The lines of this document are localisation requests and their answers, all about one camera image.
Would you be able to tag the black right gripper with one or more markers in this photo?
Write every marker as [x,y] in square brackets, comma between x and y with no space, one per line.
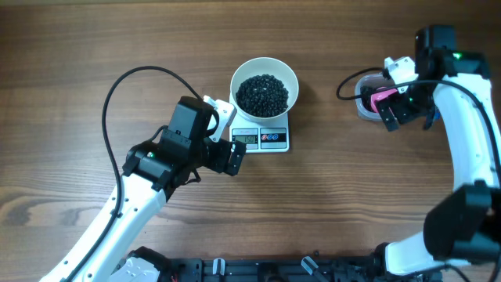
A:
[403,113]

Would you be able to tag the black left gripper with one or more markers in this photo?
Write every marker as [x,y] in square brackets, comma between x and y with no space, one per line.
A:
[220,164]

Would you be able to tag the pink scoop blue handle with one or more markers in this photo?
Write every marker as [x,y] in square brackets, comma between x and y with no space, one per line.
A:
[377,97]

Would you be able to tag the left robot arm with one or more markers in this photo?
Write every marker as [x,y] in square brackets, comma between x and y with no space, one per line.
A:
[151,174]

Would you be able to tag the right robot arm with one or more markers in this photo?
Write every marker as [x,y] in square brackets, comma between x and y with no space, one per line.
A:
[464,229]

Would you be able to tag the white digital kitchen scale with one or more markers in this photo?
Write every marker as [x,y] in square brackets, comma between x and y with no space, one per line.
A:
[261,135]

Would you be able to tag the black beans in bowl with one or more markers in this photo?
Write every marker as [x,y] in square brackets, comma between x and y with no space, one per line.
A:
[262,96]

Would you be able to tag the white bowl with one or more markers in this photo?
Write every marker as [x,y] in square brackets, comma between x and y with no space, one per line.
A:
[266,65]

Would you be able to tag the black beans in container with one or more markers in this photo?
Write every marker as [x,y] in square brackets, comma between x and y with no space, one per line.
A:
[366,92]

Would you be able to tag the clear plastic bean container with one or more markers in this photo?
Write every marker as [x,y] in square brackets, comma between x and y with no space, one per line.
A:
[373,81]

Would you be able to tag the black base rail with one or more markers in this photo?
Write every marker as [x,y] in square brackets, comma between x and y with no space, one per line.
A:
[266,270]

